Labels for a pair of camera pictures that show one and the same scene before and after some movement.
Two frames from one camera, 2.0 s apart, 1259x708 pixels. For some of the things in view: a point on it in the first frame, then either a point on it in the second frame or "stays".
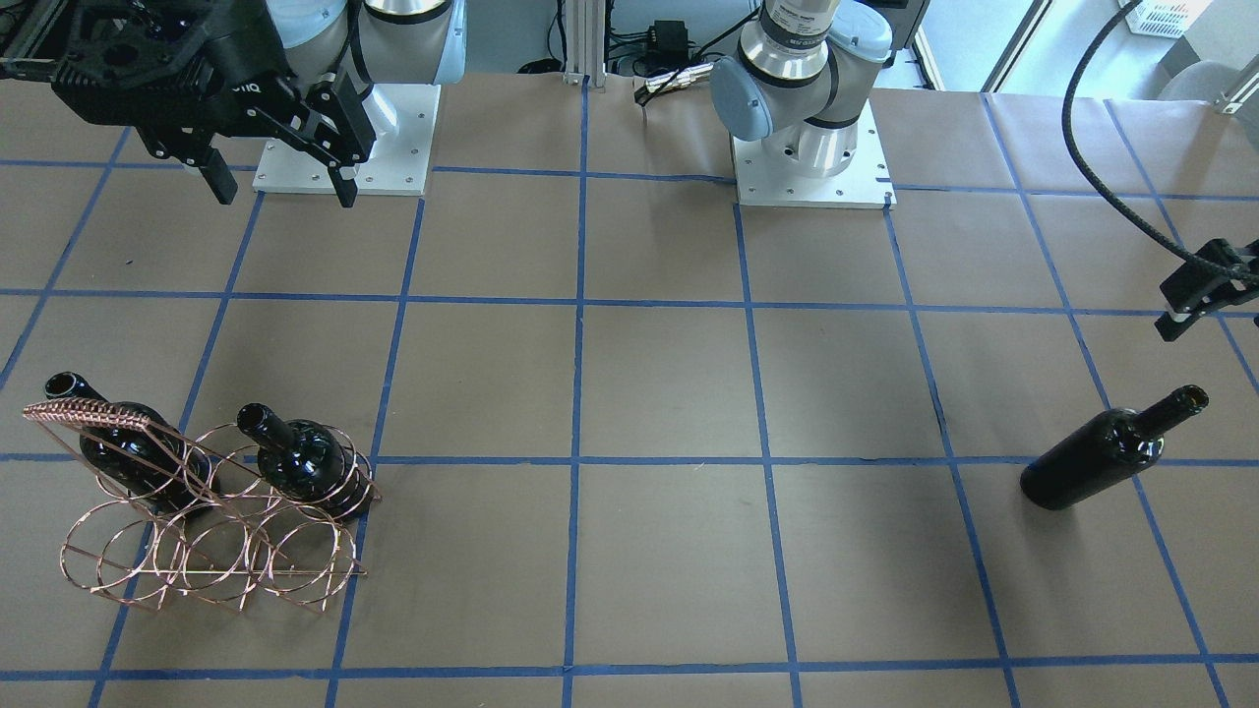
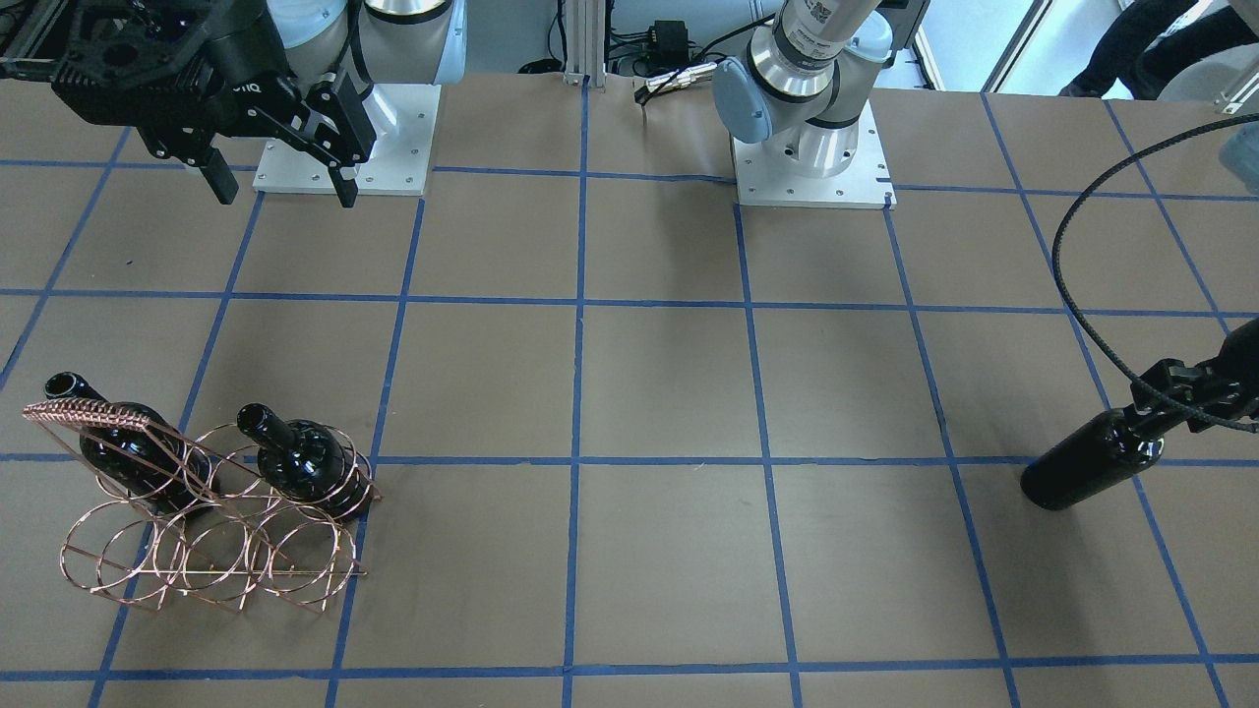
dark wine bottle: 1105,450 stays
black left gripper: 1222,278 to 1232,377
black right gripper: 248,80 stays
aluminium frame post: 585,40 stays
